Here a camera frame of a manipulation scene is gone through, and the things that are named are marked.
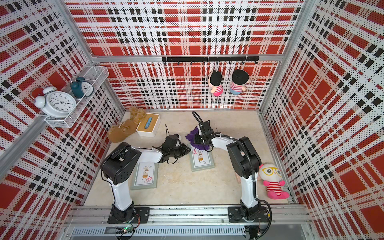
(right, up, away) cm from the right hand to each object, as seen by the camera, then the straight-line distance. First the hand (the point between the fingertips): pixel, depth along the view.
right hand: (195, 139), depth 98 cm
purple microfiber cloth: (-3, +2, +2) cm, 4 cm away
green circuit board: (-32, -40, -29) cm, 59 cm away
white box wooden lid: (-33, +8, +6) cm, 35 cm away
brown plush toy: (-49, +5, -2) cm, 49 cm away
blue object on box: (-35, +11, +10) cm, 38 cm away
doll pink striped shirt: (+12, +37, -5) cm, 40 cm away
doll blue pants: (+28, +39, -7) cm, 48 cm away
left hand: (-2, -7, -2) cm, 7 cm away
